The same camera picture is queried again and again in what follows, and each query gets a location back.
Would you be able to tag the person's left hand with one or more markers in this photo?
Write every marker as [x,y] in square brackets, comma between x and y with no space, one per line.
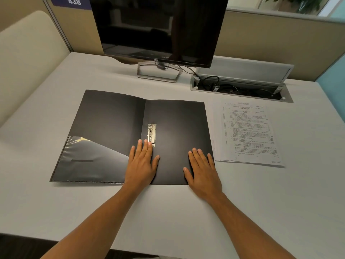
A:
[141,169]

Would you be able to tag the person's right hand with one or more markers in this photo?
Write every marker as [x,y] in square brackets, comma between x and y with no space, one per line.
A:
[204,180]

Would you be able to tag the person's right middle finger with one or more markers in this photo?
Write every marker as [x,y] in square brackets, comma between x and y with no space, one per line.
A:
[197,159]

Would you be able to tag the person's left little finger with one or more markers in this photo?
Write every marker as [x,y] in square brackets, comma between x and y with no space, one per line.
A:
[131,155]

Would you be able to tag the person's left thumb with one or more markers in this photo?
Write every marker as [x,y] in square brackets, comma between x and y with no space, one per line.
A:
[155,163]

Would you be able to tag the person's right little finger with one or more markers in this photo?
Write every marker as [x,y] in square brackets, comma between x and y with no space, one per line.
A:
[211,163]

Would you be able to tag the person's left middle finger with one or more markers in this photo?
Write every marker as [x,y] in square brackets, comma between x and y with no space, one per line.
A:
[145,149]

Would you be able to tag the person's right thumb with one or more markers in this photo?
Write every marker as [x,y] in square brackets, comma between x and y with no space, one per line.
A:
[188,173]

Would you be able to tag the person's left forearm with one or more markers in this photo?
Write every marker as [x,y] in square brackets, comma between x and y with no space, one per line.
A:
[91,226]

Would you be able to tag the person's right forearm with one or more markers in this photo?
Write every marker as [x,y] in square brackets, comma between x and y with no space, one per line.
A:
[250,229]

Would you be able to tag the metal folder spring clip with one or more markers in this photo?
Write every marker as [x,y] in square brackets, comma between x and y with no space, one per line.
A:
[152,133]

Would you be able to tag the black open file folder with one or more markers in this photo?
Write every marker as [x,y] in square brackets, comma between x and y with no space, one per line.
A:
[107,118]

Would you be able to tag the stack of printed papers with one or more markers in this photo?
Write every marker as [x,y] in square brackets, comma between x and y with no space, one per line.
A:
[248,132]

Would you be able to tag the silver monitor stand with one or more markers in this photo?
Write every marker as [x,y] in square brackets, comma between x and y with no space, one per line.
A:
[159,74]

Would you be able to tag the black computer monitor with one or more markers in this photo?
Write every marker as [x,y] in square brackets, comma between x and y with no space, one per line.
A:
[161,26]

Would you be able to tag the beige desk partition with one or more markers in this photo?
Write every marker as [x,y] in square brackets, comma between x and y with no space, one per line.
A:
[269,37]

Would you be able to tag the cream curved side panel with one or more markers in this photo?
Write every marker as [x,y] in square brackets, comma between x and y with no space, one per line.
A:
[27,64]

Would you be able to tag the teal side panel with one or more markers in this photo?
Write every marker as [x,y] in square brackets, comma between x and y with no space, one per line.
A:
[333,83]

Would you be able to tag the blue partition sign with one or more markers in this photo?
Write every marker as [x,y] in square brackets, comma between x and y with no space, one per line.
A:
[71,2]

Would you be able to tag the green plant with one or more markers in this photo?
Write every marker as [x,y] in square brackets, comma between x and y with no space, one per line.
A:
[299,2]

